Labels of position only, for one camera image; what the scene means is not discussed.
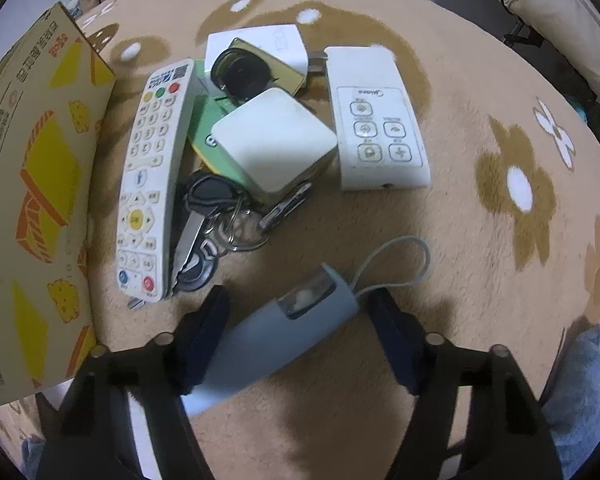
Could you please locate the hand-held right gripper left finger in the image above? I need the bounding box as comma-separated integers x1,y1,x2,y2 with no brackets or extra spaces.
35,285,231,480

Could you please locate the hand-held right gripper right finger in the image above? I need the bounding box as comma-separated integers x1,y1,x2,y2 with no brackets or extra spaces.
367,287,563,480

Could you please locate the light blue sleeve with strap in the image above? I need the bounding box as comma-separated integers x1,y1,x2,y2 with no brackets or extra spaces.
187,235,431,416

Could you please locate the bunch of keys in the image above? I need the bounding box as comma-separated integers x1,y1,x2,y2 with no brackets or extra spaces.
127,170,313,311

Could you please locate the long white TV remote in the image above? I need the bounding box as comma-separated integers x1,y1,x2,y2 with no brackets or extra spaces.
114,58,196,303

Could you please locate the white fan remote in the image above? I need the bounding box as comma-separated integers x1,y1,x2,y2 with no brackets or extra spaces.
324,46,432,192

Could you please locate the yellow printed cardboard box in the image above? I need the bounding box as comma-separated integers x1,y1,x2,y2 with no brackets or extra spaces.
0,2,116,406

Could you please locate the person's blue jeans leg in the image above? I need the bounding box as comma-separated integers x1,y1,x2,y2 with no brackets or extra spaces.
540,325,600,480

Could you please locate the white square power adapter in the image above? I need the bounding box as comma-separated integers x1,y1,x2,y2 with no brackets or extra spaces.
211,87,338,201

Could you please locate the green yellow-rimmed card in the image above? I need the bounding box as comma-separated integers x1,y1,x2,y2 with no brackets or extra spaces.
187,92,253,186

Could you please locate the gold case with black lens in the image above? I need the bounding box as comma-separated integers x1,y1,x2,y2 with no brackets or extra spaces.
211,37,308,106

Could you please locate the white adapter with plug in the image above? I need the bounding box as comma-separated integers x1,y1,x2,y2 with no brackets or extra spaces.
205,24,328,86

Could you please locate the white quilt bedding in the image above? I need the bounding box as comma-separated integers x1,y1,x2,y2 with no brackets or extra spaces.
462,0,600,106

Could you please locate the black metal chair frame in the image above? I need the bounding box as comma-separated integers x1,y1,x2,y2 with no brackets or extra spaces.
502,20,541,48

